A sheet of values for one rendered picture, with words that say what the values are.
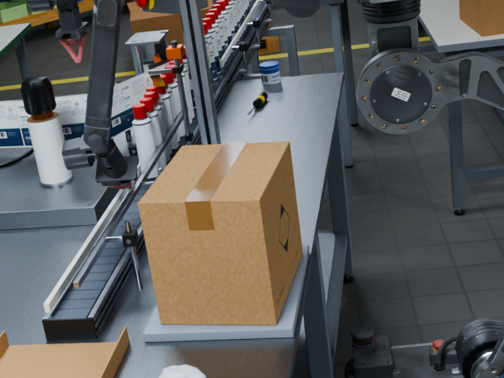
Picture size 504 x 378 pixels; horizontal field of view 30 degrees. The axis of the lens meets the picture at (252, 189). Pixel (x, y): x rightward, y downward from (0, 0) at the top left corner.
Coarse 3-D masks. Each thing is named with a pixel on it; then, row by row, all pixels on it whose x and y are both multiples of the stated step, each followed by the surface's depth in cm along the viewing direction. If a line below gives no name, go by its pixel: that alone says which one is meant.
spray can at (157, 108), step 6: (144, 96) 257; (150, 96) 256; (156, 102) 258; (156, 108) 258; (162, 114) 260; (162, 120) 260; (162, 126) 260; (162, 132) 260; (162, 138) 261; (168, 150) 264; (168, 156) 264; (168, 162) 264
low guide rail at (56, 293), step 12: (120, 192) 239; (108, 216) 228; (96, 228) 220; (96, 240) 219; (84, 252) 210; (72, 264) 204; (72, 276) 202; (60, 288) 196; (48, 300) 191; (48, 312) 190
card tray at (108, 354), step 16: (0, 336) 189; (0, 352) 188; (16, 352) 189; (32, 352) 188; (48, 352) 187; (64, 352) 187; (80, 352) 186; (96, 352) 185; (112, 352) 178; (0, 368) 184; (16, 368) 184; (32, 368) 183; (48, 368) 182; (64, 368) 181; (80, 368) 181; (96, 368) 180; (112, 368) 177
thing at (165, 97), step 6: (162, 90) 266; (162, 96) 267; (168, 96) 268; (168, 102) 268; (168, 108) 268; (168, 114) 269; (168, 120) 269; (168, 126) 270; (174, 138) 272; (174, 144) 272; (174, 150) 273
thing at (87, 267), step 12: (180, 120) 273; (168, 132) 263; (156, 156) 246; (144, 180) 234; (132, 192) 226; (120, 216) 214; (108, 228) 208; (96, 252) 197; (84, 264) 193; (84, 276) 189
